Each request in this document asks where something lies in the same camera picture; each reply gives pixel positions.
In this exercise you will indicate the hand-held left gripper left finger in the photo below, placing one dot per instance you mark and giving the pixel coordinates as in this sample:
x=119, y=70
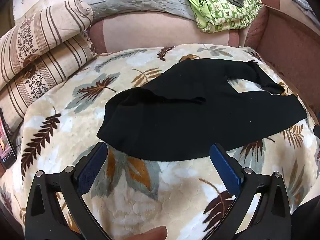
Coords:
x=92, y=170

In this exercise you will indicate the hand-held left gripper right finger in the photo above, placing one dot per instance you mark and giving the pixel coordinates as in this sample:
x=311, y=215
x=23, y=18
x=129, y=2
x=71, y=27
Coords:
x=226, y=172

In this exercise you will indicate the black pants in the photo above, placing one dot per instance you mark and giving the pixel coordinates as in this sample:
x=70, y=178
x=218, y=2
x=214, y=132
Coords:
x=187, y=110

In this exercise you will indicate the person's left hand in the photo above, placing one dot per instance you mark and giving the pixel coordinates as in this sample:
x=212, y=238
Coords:
x=150, y=233

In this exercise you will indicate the leaf printed beige blanket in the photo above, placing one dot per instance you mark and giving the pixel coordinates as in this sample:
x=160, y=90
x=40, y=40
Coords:
x=75, y=135

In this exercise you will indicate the black smartphone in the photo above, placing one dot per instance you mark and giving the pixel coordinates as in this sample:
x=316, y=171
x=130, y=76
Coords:
x=6, y=150

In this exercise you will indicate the striped beige pillows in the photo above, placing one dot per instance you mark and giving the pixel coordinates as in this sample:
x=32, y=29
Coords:
x=45, y=27
x=50, y=67

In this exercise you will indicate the pink brown sofa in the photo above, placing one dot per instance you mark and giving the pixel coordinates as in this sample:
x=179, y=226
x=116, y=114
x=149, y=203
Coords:
x=162, y=35

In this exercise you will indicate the green patterned blanket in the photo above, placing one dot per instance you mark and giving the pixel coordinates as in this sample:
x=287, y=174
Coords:
x=220, y=12

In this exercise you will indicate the grey patterned cloth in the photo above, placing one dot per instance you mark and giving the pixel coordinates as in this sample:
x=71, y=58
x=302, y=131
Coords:
x=301, y=1

